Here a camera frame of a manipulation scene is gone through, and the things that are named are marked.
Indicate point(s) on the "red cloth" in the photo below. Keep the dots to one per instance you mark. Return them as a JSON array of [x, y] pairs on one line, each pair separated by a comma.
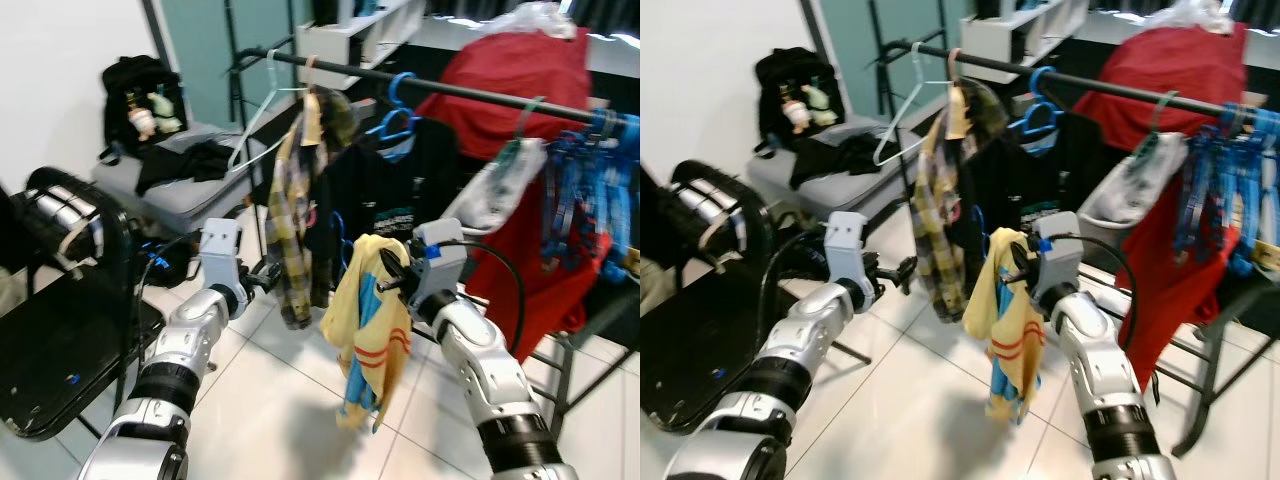
[[1160, 70], [510, 75]]

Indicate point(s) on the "blue plastic hanger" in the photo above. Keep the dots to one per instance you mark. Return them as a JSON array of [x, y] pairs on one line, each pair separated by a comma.
[[1040, 118], [398, 125]]

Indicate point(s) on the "grey padded bench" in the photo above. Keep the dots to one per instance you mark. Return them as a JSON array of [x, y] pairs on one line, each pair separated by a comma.
[[190, 205], [850, 198]]

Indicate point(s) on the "black crumpled garment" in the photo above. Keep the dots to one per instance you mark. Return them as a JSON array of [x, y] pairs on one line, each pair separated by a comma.
[[840, 155], [185, 162]]

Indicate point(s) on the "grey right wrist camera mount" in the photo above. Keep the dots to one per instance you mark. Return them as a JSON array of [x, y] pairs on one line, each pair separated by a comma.
[[1055, 250], [440, 255]]

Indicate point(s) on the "blue hanger bundle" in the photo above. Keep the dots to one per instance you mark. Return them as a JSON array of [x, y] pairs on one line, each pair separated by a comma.
[[580, 190], [1225, 180]]

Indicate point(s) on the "yellow shirt with blue stripes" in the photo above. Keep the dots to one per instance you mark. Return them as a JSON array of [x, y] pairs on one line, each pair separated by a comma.
[[1010, 330], [365, 330]]

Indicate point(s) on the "clear white hanger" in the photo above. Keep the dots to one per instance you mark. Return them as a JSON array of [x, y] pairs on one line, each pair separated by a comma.
[[905, 110], [262, 115]]

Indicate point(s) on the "red shirt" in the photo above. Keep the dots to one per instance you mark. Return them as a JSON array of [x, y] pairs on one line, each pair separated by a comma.
[[1160, 280], [530, 290]]

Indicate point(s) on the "black clothes rack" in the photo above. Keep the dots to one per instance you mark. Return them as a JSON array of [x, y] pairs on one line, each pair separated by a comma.
[[470, 92], [1100, 90]]

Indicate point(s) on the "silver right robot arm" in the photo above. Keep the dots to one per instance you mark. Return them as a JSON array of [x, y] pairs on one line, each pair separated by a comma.
[[1100, 370], [480, 370]]

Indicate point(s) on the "yellow grey plaid shirt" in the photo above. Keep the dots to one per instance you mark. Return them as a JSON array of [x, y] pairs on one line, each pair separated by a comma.
[[290, 240], [940, 240]]

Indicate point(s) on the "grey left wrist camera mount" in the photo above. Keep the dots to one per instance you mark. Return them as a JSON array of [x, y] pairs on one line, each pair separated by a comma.
[[220, 250], [845, 245]]

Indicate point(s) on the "beige hanger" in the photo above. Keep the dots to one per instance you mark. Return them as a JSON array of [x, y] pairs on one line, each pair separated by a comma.
[[955, 110], [312, 115]]

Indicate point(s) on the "black folding chair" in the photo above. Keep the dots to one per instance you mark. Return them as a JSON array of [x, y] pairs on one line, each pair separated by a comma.
[[60, 340], [700, 340]]

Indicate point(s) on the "clear plastic bag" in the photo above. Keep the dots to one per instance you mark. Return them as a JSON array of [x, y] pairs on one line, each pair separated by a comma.
[[1190, 14], [535, 18]]

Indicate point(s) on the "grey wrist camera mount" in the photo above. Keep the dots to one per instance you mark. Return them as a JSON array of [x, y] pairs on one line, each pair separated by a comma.
[[845, 245], [220, 250], [1055, 250], [440, 255]]

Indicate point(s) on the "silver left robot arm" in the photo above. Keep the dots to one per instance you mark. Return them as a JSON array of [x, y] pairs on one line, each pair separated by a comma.
[[820, 330], [185, 340]]

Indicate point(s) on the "black printed t-shirt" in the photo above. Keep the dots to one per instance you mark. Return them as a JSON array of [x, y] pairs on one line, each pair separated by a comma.
[[1030, 170], [380, 190]]

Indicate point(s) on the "green hanger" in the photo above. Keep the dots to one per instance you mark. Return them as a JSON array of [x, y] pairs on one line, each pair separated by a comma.
[[527, 115], [1162, 108]]

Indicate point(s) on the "white shelf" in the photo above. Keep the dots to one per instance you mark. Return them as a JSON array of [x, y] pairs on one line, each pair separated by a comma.
[[350, 40], [1010, 30]]

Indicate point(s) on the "grey white garment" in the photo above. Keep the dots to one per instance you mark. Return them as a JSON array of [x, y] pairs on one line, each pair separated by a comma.
[[1130, 190], [495, 185]]

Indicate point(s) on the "black backpack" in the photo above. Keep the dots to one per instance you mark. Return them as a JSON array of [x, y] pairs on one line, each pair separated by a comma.
[[130, 75], [790, 70]]

